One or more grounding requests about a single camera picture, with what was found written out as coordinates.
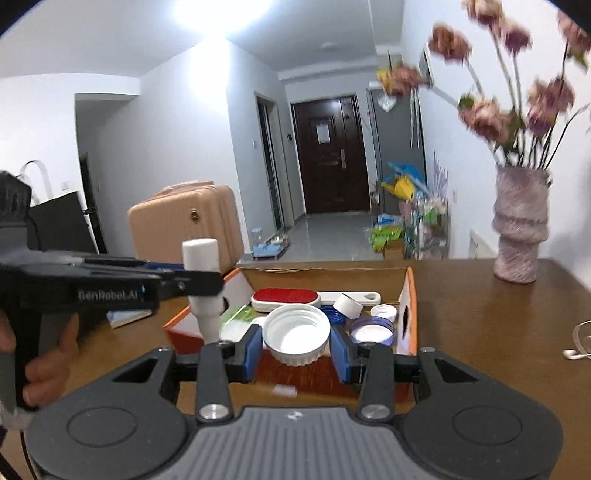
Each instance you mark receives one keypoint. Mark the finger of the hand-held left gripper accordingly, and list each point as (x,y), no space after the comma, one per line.
(161,266)
(198,284)

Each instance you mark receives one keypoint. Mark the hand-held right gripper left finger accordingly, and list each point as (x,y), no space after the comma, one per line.
(251,353)

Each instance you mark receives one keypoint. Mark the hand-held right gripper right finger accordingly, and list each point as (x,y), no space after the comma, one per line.
(340,353)

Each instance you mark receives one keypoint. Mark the white plastic bottle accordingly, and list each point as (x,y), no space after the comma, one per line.
(201,258)

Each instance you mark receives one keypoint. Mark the large white plastic cap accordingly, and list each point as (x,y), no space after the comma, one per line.
(298,332)

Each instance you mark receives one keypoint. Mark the orange cardboard box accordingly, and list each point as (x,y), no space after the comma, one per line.
(318,277)

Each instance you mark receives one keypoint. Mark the person's left hand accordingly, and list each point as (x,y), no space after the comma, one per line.
(55,364)

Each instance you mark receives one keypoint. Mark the blue ribbed cap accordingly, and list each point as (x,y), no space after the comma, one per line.
(334,316)

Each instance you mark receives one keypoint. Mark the pink hard-shell suitcase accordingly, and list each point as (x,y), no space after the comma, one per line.
(184,230)

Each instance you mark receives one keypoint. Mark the white round cap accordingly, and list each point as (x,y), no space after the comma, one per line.
(347,305)

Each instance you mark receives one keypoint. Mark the small white lid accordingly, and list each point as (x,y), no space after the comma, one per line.
(384,312)

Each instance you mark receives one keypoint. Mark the black paper bag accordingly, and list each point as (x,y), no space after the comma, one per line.
(60,221)

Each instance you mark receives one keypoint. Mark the red and white lint brush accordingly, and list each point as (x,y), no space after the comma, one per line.
(286,296)

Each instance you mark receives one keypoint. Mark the small blue stool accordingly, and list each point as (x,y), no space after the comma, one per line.
(270,249)

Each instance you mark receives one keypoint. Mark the grey side door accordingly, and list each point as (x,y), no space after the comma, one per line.
(270,161)

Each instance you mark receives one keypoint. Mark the cluttered storage rack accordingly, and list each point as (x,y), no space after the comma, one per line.
(427,226)

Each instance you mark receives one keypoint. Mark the dark brown entrance door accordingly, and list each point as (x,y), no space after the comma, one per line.
(330,175)

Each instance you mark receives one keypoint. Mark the blue and yellow toy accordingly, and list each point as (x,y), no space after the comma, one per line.
(406,182)

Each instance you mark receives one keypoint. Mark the white paper notice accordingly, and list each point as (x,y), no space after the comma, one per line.
(323,133)

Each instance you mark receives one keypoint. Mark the pink textured vase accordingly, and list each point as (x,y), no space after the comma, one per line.
(519,230)

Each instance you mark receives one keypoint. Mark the pink artificial roses bouquet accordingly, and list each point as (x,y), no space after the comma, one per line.
(489,115)

